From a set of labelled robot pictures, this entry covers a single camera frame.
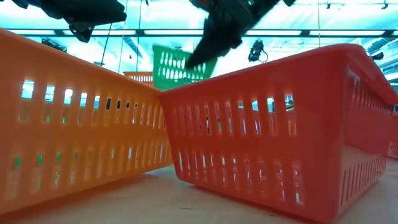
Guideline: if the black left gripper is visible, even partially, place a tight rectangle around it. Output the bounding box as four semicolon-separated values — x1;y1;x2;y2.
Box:
40;0;127;44

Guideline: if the black overhead camera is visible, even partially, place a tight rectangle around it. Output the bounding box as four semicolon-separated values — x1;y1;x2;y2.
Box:
248;39;269;63

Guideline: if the red plastic basket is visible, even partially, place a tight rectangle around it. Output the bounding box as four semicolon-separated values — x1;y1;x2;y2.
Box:
387;105;398;160
158;43;398;224

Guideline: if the orange plastic basket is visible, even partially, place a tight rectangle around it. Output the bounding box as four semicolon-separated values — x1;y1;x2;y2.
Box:
0;27;174;215
123;71;154;87

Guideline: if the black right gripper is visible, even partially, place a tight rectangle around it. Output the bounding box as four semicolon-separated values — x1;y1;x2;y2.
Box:
185;0;280;68

